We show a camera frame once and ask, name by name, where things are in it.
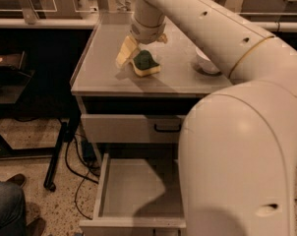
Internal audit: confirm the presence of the green and yellow sponge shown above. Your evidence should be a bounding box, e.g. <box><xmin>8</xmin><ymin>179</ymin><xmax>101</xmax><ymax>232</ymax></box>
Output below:
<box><xmin>132</xmin><ymin>50</ymin><xmax>161</xmax><ymax>77</ymax></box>

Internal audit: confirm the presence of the grey drawer cabinet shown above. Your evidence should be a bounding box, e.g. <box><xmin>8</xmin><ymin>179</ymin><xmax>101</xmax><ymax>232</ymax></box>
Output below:
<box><xmin>69</xmin><ymin>11</ymin><xmax>235</xmax><ymax>236</ymax></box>

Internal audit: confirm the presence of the black metal table frame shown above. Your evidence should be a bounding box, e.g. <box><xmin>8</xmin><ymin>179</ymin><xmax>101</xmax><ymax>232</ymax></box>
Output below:
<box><xmin>0</xmin><ymin>122</ymin><xmax>67</xmax><ymax>192</ymax></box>

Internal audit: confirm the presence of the black drawer handle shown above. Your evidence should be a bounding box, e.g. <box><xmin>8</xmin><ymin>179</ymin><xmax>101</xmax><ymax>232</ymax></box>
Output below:
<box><xmin>153</xmin><ymin>124</ymin><xmax>182</xmax><ymax>133</ymax></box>

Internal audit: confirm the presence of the white ceramic bowl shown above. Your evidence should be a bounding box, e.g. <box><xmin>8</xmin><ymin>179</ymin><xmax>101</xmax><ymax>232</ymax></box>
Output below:
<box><xmin>196</xmin><ymin>48</ymin><xmax>220</xmax><ymax>75</ymax></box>

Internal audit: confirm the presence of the black floor cable left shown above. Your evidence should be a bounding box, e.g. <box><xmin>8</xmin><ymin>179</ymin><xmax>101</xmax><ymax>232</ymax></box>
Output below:
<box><xmin>64</xmin><ymin>135</ymin><xmax>101</xmax><ymax>220</ymax></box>

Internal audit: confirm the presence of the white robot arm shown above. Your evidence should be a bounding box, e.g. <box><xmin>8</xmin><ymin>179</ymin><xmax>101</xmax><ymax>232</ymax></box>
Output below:
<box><xmin>131</xmin><ymin>0</ymin><xmax>297</xmax><ymax>236</ymax></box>

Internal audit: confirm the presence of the brown shoe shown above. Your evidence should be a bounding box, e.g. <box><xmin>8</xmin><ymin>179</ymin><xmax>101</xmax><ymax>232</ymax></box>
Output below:
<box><xmin>7</xmin><ymin>174</ymin><xmax>26</xmax><ymax>188</ymax></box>

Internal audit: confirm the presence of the white horizontal rail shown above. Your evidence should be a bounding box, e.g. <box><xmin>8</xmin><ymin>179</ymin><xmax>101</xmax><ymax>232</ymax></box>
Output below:
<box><xmin>0</xmin><ymin>18</ymin><xmax>297</xmax><ymax>32</ymax></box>

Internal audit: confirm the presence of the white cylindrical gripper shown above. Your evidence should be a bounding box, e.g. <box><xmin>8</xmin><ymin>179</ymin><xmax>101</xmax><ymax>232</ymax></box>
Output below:
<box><xmin>116</xmin><ymin>16</ymin><xmax>168</xmax><ymax>69</ymax></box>

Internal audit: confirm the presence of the open grey middle drawer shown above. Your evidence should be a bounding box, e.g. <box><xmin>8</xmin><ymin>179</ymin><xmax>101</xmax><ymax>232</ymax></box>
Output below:
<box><xmin>80</xmin><ymin>154</ymin><xmax>186</xmax><ymax>236</ymax></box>

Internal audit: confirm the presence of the closed grey top drawer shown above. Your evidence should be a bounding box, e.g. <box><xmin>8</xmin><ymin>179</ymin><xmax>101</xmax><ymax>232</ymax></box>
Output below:
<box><xmin>81</xmin><ymin>114</ymin><xmax>184</xmax><ymax>144</ymax></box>

